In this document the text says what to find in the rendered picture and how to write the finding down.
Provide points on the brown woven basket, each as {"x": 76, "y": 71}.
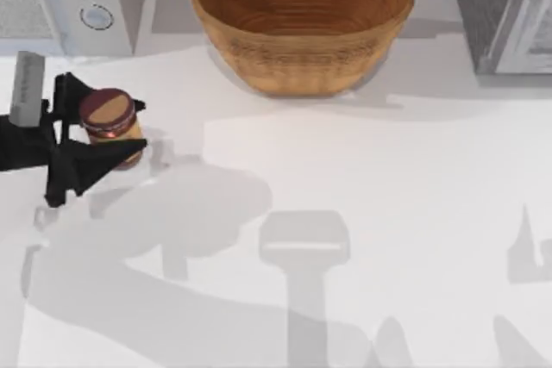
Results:
{"x": 302, "y": 53}

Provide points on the pale grey rounded box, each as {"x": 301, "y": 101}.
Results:
{"x": 26, "y": 88}

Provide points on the round microwave knob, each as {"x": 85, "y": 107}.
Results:
{"x": 97, "y": 17}

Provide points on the tan jar with maroon lid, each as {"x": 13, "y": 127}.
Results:
{"x": 113, "y": 120}

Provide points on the pale microwave oven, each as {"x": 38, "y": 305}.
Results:
{"x": 125, "y": 6}

